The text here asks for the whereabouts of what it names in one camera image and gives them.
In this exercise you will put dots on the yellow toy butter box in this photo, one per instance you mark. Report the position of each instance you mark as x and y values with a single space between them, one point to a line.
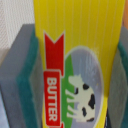
78 40

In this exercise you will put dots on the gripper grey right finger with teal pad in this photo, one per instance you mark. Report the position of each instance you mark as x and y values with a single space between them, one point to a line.
117 113

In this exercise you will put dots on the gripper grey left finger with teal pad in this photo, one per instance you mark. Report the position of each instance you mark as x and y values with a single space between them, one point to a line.
21 81

